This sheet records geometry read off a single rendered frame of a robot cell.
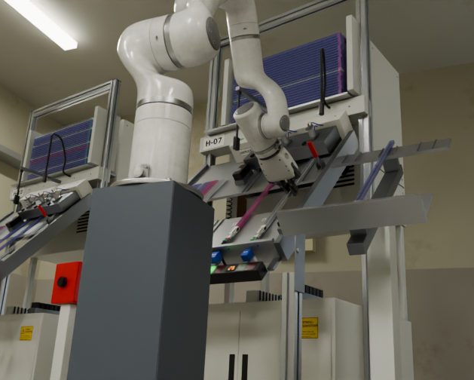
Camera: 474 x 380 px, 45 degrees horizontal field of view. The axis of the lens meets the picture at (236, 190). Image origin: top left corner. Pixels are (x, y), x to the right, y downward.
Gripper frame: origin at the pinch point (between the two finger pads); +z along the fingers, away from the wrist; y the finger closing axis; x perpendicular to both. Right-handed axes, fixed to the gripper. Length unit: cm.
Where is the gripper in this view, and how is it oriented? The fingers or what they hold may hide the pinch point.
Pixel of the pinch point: (290, 189)
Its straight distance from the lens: 182.7
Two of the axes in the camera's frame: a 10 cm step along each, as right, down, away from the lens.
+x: -3.6, 6.4, -6.8
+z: 4.7, 7.5, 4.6
